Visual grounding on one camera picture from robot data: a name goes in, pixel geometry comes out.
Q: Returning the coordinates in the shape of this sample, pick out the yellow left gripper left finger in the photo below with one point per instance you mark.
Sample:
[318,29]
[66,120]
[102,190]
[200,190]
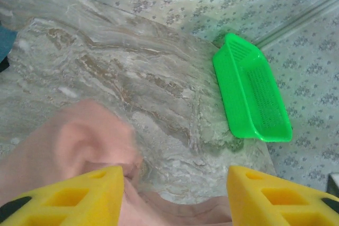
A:
[79,204]

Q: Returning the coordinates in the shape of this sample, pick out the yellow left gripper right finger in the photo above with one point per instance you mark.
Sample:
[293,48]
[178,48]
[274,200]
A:
[254,210]

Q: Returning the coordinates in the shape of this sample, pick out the aluminium corner post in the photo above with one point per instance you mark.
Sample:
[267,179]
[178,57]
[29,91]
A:
[291,22]

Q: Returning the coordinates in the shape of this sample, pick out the blue t-shirt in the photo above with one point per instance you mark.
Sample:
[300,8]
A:
[5,40]

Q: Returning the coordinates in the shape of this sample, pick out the pink t-shirt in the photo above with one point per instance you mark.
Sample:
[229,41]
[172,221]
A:
[47,141]

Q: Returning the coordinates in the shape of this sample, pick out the green plastic basket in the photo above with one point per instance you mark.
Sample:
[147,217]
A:
[238,96]

